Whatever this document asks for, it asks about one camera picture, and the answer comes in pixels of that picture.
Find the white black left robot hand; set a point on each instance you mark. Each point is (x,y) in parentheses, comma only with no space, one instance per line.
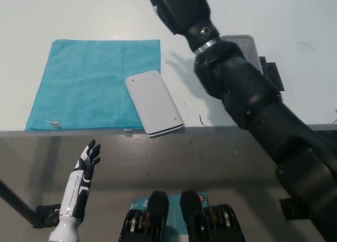
(75,189)

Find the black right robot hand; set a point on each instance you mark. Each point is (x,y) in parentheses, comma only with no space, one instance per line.
(179,8)

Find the white grey calculator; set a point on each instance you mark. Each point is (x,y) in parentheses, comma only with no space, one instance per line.
(152,102)

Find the white cloth label tag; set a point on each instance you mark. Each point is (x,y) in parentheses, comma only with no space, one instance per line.
(54,124)

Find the small grey tape piece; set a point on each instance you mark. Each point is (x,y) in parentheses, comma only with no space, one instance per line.
(128,131)

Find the grey perforated plastic basket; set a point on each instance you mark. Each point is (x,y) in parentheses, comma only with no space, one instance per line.
(248,46)

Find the teal microfibre cloth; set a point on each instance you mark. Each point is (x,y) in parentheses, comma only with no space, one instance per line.
(87,81)

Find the black flat pad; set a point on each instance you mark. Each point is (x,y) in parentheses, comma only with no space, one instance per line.
(273,73)

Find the black table leg bracket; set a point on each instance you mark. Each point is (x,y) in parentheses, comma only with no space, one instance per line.
(44,217)
(285,209)

